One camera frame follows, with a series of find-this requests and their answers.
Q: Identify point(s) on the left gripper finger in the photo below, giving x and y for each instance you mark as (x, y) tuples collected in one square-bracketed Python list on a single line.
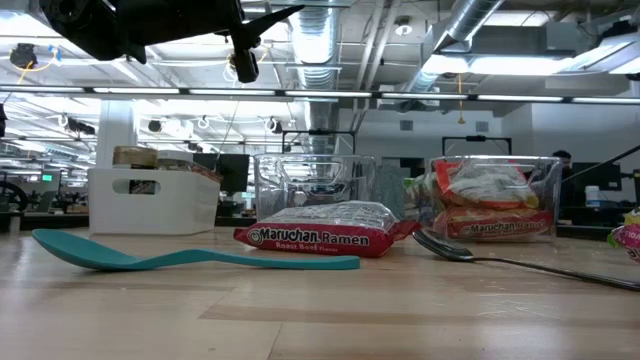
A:
[(246, 65), (260, 26)]

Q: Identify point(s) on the brown orange snack packet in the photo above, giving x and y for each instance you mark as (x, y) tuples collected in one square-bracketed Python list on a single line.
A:
[(207, 172)]

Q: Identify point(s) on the tan-lidded spice jar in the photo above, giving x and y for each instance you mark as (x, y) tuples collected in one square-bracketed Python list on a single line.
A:
[(134, 156)]

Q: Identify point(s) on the red roast beef ramen packet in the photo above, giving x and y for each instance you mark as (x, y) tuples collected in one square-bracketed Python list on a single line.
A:
[(320, 240)]

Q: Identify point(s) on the teal plastic spoon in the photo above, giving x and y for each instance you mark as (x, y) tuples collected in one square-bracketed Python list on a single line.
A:
[(75, 247)]

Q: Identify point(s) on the orange ramen packet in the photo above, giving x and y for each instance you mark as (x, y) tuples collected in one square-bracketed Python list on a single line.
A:
[(480, 185)]

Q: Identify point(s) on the dark metal spoon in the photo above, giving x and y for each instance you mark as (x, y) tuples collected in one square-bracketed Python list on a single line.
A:
[(440, 245)]

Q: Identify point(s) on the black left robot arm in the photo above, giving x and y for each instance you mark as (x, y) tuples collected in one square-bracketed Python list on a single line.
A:
[(85, 25)]

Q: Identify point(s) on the black overhead light bar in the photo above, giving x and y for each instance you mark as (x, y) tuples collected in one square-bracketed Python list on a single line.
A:
[(325, 94)]

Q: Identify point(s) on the black monitor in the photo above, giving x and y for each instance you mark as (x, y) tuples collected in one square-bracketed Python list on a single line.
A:
[(600, 179), (235, 172)]

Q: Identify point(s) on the clear plastic container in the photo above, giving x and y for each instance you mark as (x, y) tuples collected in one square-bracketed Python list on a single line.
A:
[(265, 190), (552, 172)]

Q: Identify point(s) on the white building column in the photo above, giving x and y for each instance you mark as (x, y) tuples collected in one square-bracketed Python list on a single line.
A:
[(116, 130)]

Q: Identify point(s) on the round ceiling fixture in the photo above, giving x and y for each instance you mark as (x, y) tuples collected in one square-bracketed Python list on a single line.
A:
[(403, 27)]

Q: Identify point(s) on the white plastic bin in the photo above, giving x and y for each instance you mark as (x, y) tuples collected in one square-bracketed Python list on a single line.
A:
[(190, 210)]

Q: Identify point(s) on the long ceiling light panel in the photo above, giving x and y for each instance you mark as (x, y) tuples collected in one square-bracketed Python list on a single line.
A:
[(500, 65)]

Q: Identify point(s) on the person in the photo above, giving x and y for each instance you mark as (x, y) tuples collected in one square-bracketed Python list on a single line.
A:
[(563, 157)]

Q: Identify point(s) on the white background container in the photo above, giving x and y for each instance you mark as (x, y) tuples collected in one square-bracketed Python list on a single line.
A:
[(591, 196)]

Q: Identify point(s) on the wide silver ventilation duct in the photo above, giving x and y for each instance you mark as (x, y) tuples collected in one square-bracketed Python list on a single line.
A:
[(320, 120)]

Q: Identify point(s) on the black background rig frame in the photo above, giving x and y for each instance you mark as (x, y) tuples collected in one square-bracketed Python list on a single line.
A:
[(475, 138)]

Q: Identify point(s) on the black aluminium table frame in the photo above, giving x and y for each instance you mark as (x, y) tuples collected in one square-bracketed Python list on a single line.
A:
[(580, 231)]

